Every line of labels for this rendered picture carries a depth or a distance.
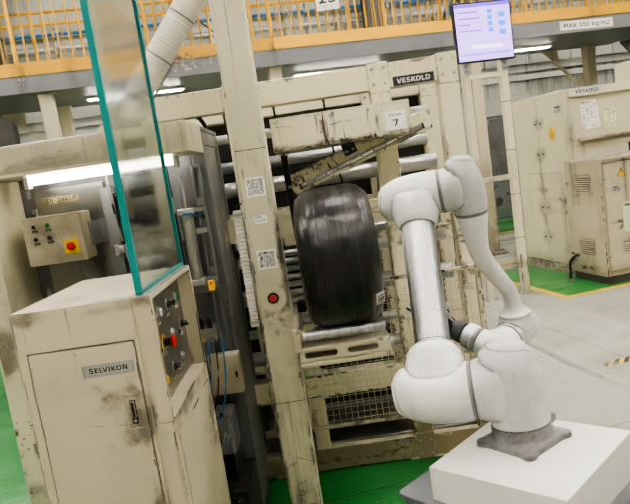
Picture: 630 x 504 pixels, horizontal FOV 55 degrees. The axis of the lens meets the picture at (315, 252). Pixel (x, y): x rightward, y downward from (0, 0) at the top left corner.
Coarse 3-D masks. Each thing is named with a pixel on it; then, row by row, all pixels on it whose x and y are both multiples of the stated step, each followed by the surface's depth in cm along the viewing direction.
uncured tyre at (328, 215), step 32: (320, 192) 237; (352, 192) 234; (320, 224) 224; (352, 224) 223; (320, 256) 221; (352, 256) 221; (320, 288) 224; (352, 288) 224; (320, 320) 235; (352, 320) 236
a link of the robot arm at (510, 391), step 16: (480, 352) 159; (496, 352) 155; (512, 352) 154; (528, 352) 155; (480, 368) 157; (496, 368) 154; (512, 368) 152; (528, 368) 152; (480, 384) 155; (496, 384) 153; (512, 384) 152; (528, 384) 152; (544, 384) 155; (480, 400) 155; (496, 400) 154; (512, 400) 153; (528, 400) 152; (544, 400) 154; (480, 416) 157; (496, 416) 155; (512, 416) 153; (528, 416) 153; (544, 416) 154; (512, 432) 155
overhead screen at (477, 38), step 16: (496, 0) 575; (464, 16) 569; (480, 16) 573; (496, 16) 576; (464, 32) 571; (480, 32) 574; (496, 32) 578; (512, 32) 582; (464, 48) 572; (480, 48) 576; (496, 48) 579; (512, 48) 583
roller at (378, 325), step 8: (376, 320) 240; (384, 320) 239; (328, 328) 239; (336, 328) 239; (344, 328) 238; (352, 328) 238; (360, 328) 238; (368, 328) 238; (376, 328) 238; (384, 328) 238; (304, 336) 238; (312, 336) 238; (320, 336) 238; (328, 336) 238; (336, 336) 238; (344, 336) 239
